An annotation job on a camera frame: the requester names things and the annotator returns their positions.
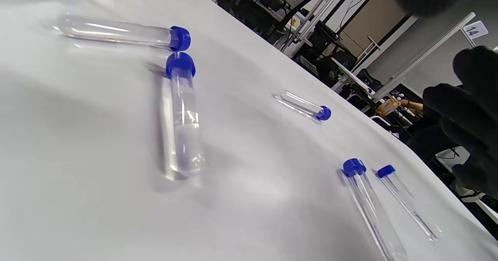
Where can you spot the person's left hand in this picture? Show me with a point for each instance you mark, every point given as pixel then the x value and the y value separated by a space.
pixel 470 117

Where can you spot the clear test tube blue cap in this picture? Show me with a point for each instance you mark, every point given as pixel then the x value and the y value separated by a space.
pixel 303 104
pixel 183 136
pixel 386 171
pixel 371 210
pixel 116 31

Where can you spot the orange bottle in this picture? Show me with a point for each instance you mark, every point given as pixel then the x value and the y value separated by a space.
pixel 387 107

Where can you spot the white sign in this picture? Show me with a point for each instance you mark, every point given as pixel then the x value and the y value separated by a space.
pixel 475 29

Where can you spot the black office chair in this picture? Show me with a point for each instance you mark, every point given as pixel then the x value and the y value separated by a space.
pixel 268 16

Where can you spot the white metal frame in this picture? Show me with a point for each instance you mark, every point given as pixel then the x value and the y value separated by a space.
pixel 301 29
pixel 424 55

